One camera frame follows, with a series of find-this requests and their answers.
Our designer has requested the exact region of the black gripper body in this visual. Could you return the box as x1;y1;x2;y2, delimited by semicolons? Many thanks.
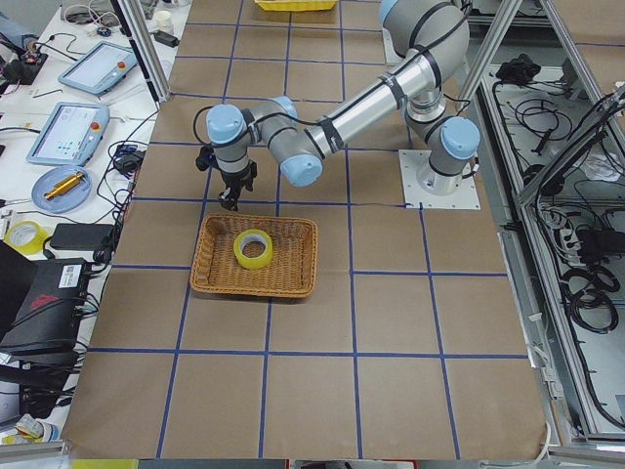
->
220;160;258;197

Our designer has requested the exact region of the yellow tape roll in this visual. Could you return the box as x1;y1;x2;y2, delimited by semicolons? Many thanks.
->
4;221;49;256
233;229;273;270

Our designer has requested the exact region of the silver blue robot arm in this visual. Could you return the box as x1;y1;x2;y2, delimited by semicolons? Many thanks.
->
195;1;480;211

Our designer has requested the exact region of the yellow tape roll on desk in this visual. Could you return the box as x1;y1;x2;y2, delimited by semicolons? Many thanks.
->
4;221;49;256

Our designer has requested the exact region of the woven wicker basket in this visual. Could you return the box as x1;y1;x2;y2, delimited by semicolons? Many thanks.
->
189;214;317;298

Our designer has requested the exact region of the black power adapter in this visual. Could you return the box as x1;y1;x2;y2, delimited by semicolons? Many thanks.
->
50;224;113;251

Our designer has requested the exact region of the brass cylinder tool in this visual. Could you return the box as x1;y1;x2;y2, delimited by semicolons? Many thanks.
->
44;172;86;200

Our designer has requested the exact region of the lower teach pendant tablet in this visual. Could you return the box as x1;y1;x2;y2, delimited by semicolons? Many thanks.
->
26;102;109;166

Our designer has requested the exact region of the teach pendant tablet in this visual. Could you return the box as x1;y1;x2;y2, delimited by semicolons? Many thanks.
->
26;102;109;166
58;41;138;97

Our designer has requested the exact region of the upper teach pendant tablet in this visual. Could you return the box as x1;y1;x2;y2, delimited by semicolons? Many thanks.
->
58;41;138;97

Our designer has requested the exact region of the white paper cup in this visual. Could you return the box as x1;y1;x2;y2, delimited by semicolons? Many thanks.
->
153;10;174;34

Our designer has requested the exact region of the yellow plastic bin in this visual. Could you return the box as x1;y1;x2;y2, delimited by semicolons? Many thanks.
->
254;0;338;13

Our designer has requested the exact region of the blue round plate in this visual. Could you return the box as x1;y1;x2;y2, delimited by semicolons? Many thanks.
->
31;165;92;214

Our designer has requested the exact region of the black computer box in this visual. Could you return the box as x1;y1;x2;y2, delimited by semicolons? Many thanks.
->
1;242;91;358

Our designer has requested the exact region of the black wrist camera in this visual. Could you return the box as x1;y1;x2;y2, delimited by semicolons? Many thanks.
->
195;145;215;172

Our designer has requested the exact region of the aluminium frame post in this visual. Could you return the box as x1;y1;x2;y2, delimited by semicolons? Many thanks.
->
126;0;170;104

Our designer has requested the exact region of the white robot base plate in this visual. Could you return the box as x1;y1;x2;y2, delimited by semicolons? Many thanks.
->
398;149;480;210

